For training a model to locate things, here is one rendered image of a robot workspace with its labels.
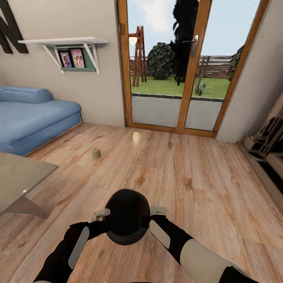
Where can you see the cauldron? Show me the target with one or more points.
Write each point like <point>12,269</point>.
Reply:
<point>126,210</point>

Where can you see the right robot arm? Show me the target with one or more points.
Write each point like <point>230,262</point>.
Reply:
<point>200,263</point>

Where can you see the door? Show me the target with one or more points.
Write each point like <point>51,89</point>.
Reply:
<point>181,60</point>

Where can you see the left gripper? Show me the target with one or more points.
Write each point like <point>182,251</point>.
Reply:
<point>100,227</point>

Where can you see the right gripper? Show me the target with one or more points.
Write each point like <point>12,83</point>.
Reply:
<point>145,221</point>

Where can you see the decorative sign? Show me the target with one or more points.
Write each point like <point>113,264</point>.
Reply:
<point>9,31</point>

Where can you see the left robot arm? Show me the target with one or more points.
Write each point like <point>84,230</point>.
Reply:
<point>60,264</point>

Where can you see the pillar candle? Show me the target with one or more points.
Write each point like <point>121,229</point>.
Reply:
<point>96,153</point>

